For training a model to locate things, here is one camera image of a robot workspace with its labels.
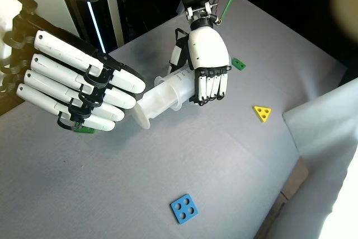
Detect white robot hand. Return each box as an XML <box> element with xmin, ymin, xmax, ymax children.
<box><xmin>0</xmin><ymin>12</ymin><xmax>147</xmax><ymax>133</ymax></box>
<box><xmin>168</xmin><ymin>23</ymin><xmax>233</xmax><ymax>107</ymax></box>

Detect grey table cloth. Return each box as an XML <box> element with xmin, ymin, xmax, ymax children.
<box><xmin>0</xmin><ymin>0</ymin><xmax>349</xmax><ymax>239</ymax></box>

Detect white sheet panel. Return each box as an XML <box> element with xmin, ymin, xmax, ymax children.
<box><xmin>258</xmin><ymin>78</ymin><xmax>358</xmax><ymax>239</ymax></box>

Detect brown cardboard piece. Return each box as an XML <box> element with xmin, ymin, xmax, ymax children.
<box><xmin>257</xmin><ymin>157</ymin><xmax>310</xmax><ymax>239</ymax></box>

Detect yellow triangular three-hole block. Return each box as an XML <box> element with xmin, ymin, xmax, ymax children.
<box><xmin>253</xmin><ymin>105</ymin><xmax>272</xmax><ymax>123</ymax></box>

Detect green square holed block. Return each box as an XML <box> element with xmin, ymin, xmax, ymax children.
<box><xmin>74</xmin><ymin>126</ymin><xmax>97</xmax><ymax>134</ymax></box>

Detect blue square four-hole block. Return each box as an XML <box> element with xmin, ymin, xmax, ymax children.
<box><xmin>169</xmin><ymin>194</ymin><xmax>200</xmax><ymax>224</ymax></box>

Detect small green two-hole block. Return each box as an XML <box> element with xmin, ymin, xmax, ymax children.
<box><xmin>231</xmin><ymin>58</ymin><xmax>247</xmax><ymax>71</ymax></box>

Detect large clear plastic syringe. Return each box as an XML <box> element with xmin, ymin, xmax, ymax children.
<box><xmin>130</xmin><ymin>67</ymin><xmax>198</xmax><ymax>130</ymax></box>

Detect white post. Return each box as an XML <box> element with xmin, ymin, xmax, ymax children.
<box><xmin>101</xmin><ymin>0</ymin><xmax>125</xmax><ymax>48</ymax></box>

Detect black post with light strip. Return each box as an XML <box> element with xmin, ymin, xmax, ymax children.
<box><xmin>65</xmin><ymin>0</ymin><xmax>107</xmax><ymax>55</ymax></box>

